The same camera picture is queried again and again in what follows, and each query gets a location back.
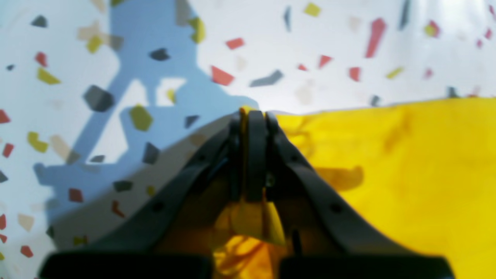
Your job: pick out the white terrazzo pattern tablecloth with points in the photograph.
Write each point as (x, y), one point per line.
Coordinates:
(106, 99)

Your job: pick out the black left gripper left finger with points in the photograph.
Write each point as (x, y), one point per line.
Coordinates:
(126, 252)

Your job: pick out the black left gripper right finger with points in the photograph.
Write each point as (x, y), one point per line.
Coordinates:
(329, 239)

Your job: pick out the yellow T-shirt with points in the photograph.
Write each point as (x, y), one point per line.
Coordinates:
(424, 173)

